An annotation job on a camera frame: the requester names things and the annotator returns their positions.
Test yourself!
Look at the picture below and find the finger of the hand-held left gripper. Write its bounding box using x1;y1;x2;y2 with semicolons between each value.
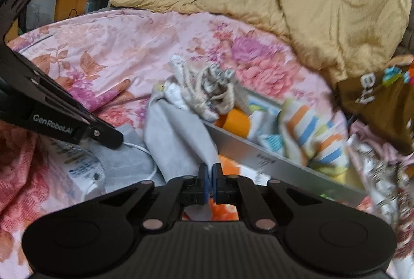
32;70;124;151

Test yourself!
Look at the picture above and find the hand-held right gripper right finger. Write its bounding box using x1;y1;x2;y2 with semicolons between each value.
212;163;334;232

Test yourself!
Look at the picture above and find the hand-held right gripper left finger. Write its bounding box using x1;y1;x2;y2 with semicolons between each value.
84;163;210;232

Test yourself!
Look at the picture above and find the grey face mask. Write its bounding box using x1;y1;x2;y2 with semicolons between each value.
96;123;158;193

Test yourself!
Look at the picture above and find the grey cloth pouch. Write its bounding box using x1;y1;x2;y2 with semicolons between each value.
143;94;219;221

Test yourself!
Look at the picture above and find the grey shallow tray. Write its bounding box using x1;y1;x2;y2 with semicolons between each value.
203;88;367;209

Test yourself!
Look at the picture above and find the beige drawstring bag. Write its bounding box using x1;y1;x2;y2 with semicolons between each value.
170;54;248;123

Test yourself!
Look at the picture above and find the orange blue striped cloth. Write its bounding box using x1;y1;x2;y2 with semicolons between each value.
247;97;350;178

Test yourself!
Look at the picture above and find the white medicine box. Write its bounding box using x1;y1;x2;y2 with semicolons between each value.
48;138;106;202

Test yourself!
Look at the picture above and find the pink floral bed sheet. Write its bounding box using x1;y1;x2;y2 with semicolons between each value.
0;9;350;279

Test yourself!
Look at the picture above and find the brown colourful printed cloth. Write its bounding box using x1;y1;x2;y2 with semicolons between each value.
336;54;414;154

